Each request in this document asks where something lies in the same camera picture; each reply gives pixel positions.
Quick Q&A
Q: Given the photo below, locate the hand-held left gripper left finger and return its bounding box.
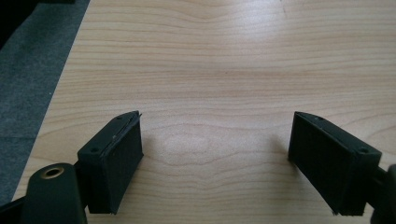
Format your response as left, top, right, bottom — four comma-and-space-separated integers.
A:
77, 110, 145, 216

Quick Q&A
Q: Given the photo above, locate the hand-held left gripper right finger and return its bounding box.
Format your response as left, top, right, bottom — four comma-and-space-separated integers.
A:
287, 111, 383, 217

